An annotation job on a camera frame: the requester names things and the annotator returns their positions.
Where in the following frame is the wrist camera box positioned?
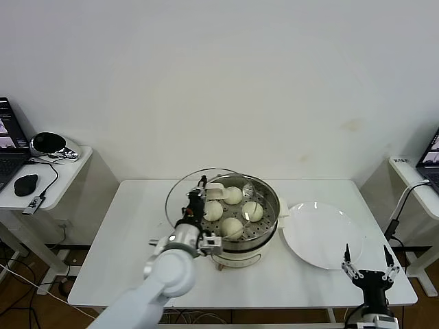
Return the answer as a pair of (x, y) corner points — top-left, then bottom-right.
(356, 314), (401, 329)
(201, 234), (223, 255)

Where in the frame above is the white electric cooker base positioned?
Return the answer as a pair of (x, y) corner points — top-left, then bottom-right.
(205, 197), (291, 273)

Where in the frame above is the white steamed baozi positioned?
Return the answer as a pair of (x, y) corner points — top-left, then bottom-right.
(241, 201), (264, 222)
(202, 201), (223, 221)
(224, 186), (244, 206)
(220, 217), (244, 240)

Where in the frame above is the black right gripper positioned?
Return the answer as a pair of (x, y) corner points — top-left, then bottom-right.
(341, 243), (401, 308)

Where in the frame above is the black power adapter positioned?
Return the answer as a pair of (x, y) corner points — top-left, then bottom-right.
(384, 219), (401, 241)

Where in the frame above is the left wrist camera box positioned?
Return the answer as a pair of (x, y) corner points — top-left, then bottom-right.
(201, 234), (223, 255)

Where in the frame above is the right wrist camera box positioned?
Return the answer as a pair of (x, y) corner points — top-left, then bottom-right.
(356, 314), (401, 329)

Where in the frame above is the round glass pot lid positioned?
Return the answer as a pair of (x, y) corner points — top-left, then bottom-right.
(165, 167), (259, 241)

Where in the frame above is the white floor cable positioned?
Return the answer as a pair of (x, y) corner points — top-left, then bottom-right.
(0, 263), (95, 318)

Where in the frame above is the perforated steel steamer basket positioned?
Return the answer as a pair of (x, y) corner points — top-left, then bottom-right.
(200, 173), (281, 253)

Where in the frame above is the grey usb hub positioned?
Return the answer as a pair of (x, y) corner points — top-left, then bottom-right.
(22, 195), (47, 216)

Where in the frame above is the chrome and black headset device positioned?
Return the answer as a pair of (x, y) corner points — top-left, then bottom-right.
(29, 131), (83, 162)

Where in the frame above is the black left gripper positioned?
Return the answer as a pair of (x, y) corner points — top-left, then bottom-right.
(177, 175), (208, 228)

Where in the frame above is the white table frame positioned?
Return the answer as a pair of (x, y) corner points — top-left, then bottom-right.
(161, 307), (390, 325)

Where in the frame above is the grey laptop charger cable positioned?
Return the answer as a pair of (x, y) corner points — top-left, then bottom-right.
(390, 180), (430, 223)

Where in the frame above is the black usb hub cable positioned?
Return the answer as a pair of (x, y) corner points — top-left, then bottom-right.
(23, 158), (60, 200)

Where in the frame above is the black open laptop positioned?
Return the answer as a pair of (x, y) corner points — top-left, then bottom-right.
(415, 127), (439, 193)
(0, 97), (32, 193)

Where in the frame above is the white round plate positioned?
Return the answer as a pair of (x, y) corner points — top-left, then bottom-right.
(283, 201), (364, 271)

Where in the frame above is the black computer mouse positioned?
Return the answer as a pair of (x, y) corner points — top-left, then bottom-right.
(13, 173), (39, 197)

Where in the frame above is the white cable tangle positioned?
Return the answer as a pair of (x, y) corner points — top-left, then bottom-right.
(161, 308), (227, 325)

